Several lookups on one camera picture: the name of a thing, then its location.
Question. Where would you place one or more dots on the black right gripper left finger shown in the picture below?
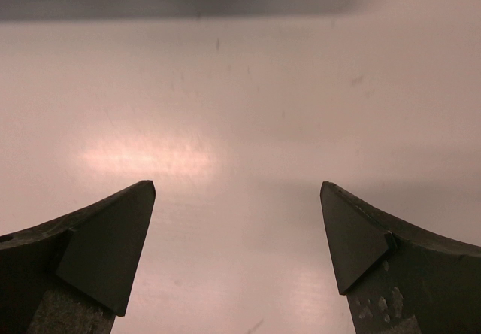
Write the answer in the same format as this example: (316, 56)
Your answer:
(74, 274)

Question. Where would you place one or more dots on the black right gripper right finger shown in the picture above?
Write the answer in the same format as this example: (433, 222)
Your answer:
(398, 277)

